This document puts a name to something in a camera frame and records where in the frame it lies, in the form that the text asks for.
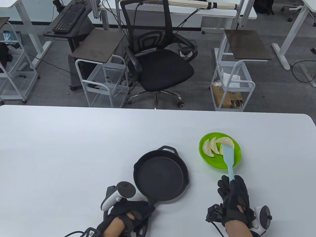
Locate black mesh office chair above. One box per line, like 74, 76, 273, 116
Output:
119, 0, 198, 110

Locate person's left forearm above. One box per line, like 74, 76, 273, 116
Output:
95, 216, 129, 237

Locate white desk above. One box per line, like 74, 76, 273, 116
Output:
0, 0, 53, 71
272, 0, 316, 71
90, 0, 257, 31

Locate black and white left controller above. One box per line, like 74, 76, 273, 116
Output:
100, 181, 137, 211

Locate person's right hand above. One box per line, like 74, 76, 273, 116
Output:
217, 175, 256, 227

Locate black backpack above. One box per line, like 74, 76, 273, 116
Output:
253, 0, 275, 15

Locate dark keyboard stand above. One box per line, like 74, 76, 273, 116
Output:
43, 0, 97, 53

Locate person's right forearm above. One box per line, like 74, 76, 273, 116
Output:
223, 220, 259, 237

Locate brown paper bag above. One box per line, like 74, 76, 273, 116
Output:
211, 83, 244, 109

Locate white cart with dark top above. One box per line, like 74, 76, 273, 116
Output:
69, 29, 130, 108
0, 17, 40, 104
211, 29, 272, 112

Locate light blue dessert spatula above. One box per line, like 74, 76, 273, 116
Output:
222, 144, 236, 182

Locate silver foil packet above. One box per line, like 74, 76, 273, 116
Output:
2, 31, 21, 48

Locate black and white controller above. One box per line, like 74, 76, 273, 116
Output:
100, 181, 137, 211
251, 205, 273, 235

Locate black keyboard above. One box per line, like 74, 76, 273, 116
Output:
52, 3, 86, 34

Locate white paper sheets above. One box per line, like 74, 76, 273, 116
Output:
222, 73, 241, 87

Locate green plastic bowl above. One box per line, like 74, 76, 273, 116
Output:
199, 132, 241, 170

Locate black and white right controller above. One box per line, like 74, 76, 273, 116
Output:
251, 205, 273, 235

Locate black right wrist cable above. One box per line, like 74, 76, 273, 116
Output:
210, 221, 228, 237

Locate person's left hand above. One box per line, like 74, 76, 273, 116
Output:
107, 199, 156, 232

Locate black cast iron frying pan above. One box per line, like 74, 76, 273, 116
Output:
133, 146, 190, 236

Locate black computer tower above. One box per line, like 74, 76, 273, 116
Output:
69, 55, 104, 91

